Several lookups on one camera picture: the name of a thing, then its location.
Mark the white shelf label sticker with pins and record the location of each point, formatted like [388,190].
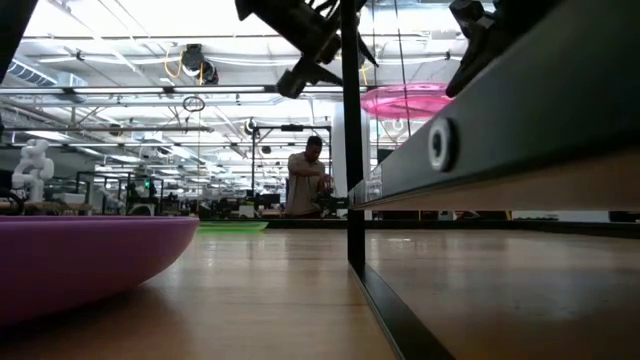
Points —
[373,185]

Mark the black background monitor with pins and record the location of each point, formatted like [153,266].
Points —
[382,152]

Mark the white robot figure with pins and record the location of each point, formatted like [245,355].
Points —
[32,170]

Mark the person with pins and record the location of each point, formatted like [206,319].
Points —
[302,185]

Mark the large purple bowl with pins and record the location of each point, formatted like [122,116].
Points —
[75,260]

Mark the silver shelf bolt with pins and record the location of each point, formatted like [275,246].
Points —
[433,145]

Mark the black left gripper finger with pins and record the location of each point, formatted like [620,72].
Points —
[364,49]
[322,74]

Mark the black metal table frame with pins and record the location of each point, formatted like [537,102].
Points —
[575,227]

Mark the translucent red plate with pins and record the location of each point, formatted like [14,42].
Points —
[425,102]

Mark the translucent green plate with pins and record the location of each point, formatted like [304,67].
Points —
[232,226]

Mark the black rack frame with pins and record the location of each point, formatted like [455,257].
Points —
[550,115]

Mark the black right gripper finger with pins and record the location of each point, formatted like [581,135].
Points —
[472,55]

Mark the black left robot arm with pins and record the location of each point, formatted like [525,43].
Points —
[12,30]

